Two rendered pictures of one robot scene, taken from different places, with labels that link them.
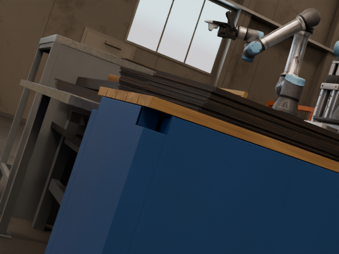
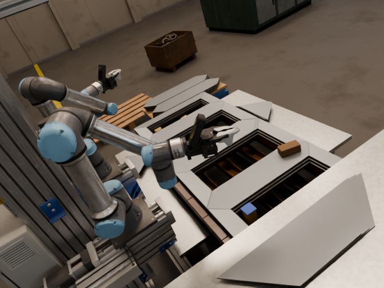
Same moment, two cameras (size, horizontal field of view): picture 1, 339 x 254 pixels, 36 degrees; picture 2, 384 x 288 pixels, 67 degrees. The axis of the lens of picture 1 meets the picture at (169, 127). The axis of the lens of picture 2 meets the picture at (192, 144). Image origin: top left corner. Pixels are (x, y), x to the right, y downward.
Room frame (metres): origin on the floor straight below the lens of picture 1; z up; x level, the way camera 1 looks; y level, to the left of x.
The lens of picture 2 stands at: (3.99, -0.11, 2.02)
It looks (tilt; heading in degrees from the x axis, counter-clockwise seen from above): 34 degrees down; 184
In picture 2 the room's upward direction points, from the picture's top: 19 degrees counter-clockwise
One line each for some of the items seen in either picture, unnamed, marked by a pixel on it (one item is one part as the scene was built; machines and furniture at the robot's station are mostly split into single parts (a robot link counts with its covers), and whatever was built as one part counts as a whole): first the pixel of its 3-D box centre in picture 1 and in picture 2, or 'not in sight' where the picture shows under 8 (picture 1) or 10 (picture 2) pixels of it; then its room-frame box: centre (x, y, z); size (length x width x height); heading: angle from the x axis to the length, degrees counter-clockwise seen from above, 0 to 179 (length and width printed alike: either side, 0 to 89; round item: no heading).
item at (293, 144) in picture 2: (119, 82); (288, 148); (2.66, 0.32, 0.89); 0.12 x 0.06 x 0.05; 96
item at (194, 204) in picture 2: not in sight; (172, 179); (2.51, -0.43, 0.80); 1.62 x 0.04 x 0.06; 23
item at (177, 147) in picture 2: (241, 33); (178, 148); (3.12, -0.23, 1.43); 0.08 x 0.05 x 0.08; 2
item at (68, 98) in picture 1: (70, 98); (271, 116); (2.04, 0.41, 0.74); 1.20 x 0.26 x 0.03; 23
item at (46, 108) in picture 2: not in sight; (56, 121); (2.46, -0.92, 1.41); 0.15 x 0.12 x 0.55; 51
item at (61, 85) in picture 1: (81, 92); (258, 107); (1.91, 0.35, 0.77); 0.45 x 0.20 x 0.04; 23
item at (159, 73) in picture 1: (269, 129); (182, 94); (1.32, -0.24, 0.82); 0.80 x 0.40 x 0.06; 113
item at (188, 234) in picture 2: not in sight; (152, 187); (2.38, -0.62, 0.67); 1.30 x 0.20 x 0.03; 23
